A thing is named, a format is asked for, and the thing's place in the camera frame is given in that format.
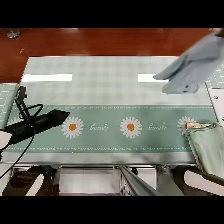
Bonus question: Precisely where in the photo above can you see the pale green garment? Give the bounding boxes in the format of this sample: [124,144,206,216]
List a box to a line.
[186,122,224,181]

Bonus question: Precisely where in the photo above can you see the black cable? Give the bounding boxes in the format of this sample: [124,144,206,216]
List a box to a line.
[0,103,45,180]

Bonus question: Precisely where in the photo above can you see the silver frame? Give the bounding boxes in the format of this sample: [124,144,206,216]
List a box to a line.
[0,162,202,197]

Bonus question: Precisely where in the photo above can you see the grey-blue garment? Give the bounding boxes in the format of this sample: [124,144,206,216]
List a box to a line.
[153,30,224,95]

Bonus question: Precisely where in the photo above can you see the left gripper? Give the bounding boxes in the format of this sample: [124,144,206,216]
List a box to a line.
[31,111,58,134]

